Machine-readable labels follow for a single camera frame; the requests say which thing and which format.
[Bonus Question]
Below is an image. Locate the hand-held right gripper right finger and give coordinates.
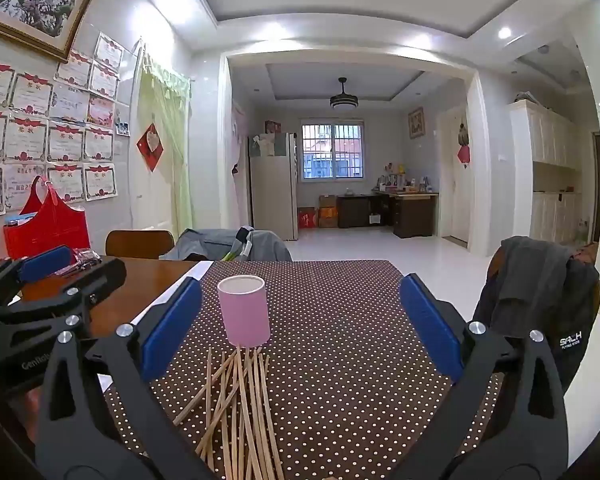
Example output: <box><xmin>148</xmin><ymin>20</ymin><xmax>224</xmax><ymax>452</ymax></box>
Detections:
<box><xmin>399</xmin><ymin>274</ymin><xmax>570</xmax><ymax>480</ymax></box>

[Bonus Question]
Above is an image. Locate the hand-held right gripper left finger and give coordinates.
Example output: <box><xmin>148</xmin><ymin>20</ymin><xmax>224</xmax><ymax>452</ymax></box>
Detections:
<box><xmin>35</xmin><ymin>276</ymin><xmax>216</xmax><ymax>480</ymax></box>

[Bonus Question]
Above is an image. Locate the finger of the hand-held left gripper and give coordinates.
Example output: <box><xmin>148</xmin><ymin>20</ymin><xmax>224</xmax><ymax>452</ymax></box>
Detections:
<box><xmin>0</xmin><ymin>245</ymin><xmax>76</xmax><ymax>311</ymax></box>
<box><xmin>0</xmin><ymin>258</ymin><xmax>128</xmax><ymax>333</ymax></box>

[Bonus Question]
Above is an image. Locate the pink paper cup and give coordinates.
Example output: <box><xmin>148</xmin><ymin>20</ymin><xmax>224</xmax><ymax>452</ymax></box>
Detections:
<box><xmin>217</xmin><ymin>274</ymin><xmax>272</xmax><ymax>348</ymax></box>

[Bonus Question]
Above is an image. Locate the bunch of wooden chopsticks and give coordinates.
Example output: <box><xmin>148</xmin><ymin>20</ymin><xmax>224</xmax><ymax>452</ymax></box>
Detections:
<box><xmin>172</xmin><ymin>346</ymin><xmax>286</xmax><ymax>480</ymax></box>

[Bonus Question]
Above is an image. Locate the clear plastic packet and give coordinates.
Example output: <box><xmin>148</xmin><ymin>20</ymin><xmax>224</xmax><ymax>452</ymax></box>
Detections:
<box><xmin>67</xmin><ymin>247</ymin><xmax>103</xmax><ymax>273</ymax></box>

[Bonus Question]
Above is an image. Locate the red felt bag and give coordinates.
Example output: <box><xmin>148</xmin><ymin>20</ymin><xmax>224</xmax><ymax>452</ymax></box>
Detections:
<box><xmin>2</xmin><ymin>176</ymin><xmax>91</xmax><ymax>261</ymax></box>

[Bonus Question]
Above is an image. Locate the dark wooden desk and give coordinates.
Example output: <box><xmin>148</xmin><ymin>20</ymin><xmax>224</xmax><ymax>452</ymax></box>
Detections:
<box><xmin>336</xmin><ymin>191</ymin><xmax>439</xmax><ymax>239</ymax></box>

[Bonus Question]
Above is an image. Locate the brown polka dot tablecloth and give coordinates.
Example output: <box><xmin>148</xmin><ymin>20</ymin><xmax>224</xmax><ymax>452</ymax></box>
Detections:
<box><xmin>102</xmin><ymin>259</ymin><xmax>506</xmax><ymax>480</ymax></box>

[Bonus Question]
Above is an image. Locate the white door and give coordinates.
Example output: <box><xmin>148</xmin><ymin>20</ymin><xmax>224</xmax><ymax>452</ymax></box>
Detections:
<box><xmin>437</xmin><ymin>110</ymin><xmax>471</xmax><ymax>243</ymax></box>

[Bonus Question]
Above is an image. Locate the red diamond heart decoration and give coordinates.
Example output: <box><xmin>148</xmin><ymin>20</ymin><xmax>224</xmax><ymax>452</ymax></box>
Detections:
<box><xmin>136</xmin><ymin>122</ymin><xmax>165</xmax><ymax>172</ymax></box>

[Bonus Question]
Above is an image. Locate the cluster of small toys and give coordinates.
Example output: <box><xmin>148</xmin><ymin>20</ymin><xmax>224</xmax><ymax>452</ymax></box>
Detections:
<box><xmin>377</xmin><ymin>162</ymin><xmax>438</xmax><ymax>195</ymax></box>

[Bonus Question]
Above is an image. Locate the red hanging door ornament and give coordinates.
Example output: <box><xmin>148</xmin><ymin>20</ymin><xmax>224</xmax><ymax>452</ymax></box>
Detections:
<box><xmin>457</xmin><ymin>117</ymin><xmax>472</xmax><ymax>166</ymax></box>

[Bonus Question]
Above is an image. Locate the beige refrigerator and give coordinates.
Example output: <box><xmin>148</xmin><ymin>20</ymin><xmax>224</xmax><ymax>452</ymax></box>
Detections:
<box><xmin>249</xmin><ymin>132</ymin><xmax>299</xmax><ymax>242</ymax></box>

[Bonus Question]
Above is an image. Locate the pale green door curtain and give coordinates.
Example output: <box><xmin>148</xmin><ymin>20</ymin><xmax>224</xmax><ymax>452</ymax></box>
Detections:
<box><xmin>139</xmin><ymin>45</ymin><xmax>195</xmax><ymax>241</ymax></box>

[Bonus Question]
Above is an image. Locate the pink door curtain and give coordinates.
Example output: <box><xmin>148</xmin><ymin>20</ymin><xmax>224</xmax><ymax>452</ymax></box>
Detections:
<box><xmin>231</xmin><ymin>105</ymin><xmax>248</xmax><ymax>176</ymax></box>

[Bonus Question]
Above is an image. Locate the barred window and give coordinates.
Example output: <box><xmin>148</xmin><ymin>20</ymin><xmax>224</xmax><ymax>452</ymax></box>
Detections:
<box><xmin>301</xmin><ymin>119</ymin><xmax>366</xmax><ymax>181</ymax></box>

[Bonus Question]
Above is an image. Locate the white tall cabinet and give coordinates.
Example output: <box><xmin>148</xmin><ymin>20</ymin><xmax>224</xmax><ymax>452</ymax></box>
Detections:
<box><xmin>509</xmin><ymin>99</ymin><xmax>583</xmax><ymax>246</ymax></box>

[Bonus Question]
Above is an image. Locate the round ceiling fan lamp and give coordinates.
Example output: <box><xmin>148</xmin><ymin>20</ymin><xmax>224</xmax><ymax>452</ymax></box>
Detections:
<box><xmin>329</xmin><ymin>77</ymin><xmax>358</xmax><ymax>110</ymax></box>

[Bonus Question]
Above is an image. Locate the framed blossom tree picture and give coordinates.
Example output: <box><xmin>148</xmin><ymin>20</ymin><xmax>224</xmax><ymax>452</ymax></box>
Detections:
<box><xmin>0</xmin><ymin>0</ymin><xmax>101</xmax><ymax>63</ymax></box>

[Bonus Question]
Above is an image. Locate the wall of award certificates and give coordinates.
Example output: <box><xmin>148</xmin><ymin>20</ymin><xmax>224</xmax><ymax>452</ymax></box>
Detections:
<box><xmin>0</xmin><ymin>31</ymin><xmax>126</xmax><ymax>220</ymax></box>

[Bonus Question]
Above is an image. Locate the small framed wall picture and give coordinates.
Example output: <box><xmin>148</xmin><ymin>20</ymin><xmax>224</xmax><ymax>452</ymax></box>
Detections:
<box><xmin>407</xmin><ymin>106</ymin><xmax>425</xmax><ymax>139</ymax></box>

